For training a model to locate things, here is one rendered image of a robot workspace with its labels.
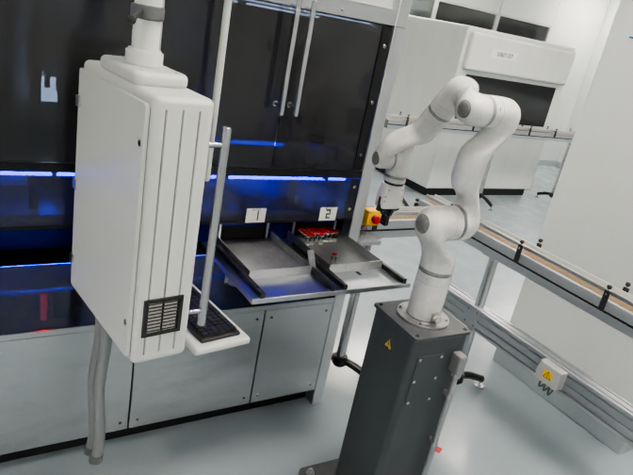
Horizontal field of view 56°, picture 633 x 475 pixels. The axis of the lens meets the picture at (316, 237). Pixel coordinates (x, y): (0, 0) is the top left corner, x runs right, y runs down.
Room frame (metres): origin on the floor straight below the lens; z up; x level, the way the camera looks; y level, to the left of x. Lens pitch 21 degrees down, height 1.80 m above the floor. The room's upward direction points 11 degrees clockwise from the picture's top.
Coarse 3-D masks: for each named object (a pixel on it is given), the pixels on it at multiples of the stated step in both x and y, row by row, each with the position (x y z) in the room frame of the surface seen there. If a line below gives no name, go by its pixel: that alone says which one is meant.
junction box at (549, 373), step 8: (544, 360) 2.37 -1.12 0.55; (544, 368) 2.34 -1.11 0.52; (552, 368) 2.31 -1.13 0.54; (560, 368) 2.33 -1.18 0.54; (536, 376) 2.36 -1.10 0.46; (544, 376) 2.33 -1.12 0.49; (552, 376) 2.30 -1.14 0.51; (560, 376) 2.27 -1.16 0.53; (552, 384) 2.29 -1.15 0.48; (560, 384) 2.28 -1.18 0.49
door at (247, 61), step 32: (192, 0) 2.00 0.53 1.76; (256, 0) 2.12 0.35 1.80; (192, 32) 2.00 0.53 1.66; (256, 32) 2.13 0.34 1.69; (288, 32) 2.20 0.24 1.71; (192, 64) 2.01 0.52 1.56; (224, 64) 2.07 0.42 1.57; (256, 64) 2.14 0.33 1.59; (224, 96) 2.08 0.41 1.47; (256, 96) 2.15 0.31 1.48; (256, 128) 2.16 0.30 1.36; (256, 160) 2.18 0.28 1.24
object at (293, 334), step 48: (0, 336) 1.67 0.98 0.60; (48, 336) 1.76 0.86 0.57; (288, 336) 2.34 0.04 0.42; (0, 384) 1.67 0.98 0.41; (48, 384) 1.76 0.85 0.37; (144, 384) 1.97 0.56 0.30; (192, 384) 2.09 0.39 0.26; (240, 384) 2.22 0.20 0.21; (288, 384) 2.37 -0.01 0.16; (0, 432) 1.67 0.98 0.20; (48, 432) 1.77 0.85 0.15
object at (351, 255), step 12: (300, 240) 2.28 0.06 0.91; (336, 240) 2.45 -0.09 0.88; (348, 240) 2.44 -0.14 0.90; (324, 252) 2.29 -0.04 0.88; (336, 252) 2.32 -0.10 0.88; (348, 252) 2.34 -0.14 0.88; (360, 252) 2.36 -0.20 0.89; (324, 264) 2.12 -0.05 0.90; (336, 264) 2.11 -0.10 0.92; (348, 264) 2.14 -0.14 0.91; (360, 264) 2.17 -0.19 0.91; (372, 264) 2.21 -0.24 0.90
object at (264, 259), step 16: (224, 240) 2.20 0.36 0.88; (240, 240) 2.23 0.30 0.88; (256, 240) 2.27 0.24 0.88; (272, 240) 2.30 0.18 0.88; (240, 256) 2.07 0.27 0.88; (256, 256) 2.10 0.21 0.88; (272, 256) 2.13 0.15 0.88; (288, 256) 2.17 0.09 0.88; (256, 272) 1.91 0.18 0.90; (272, 272) 1.95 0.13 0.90; (288, 272) 1.99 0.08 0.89; (304, 272) 2.03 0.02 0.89
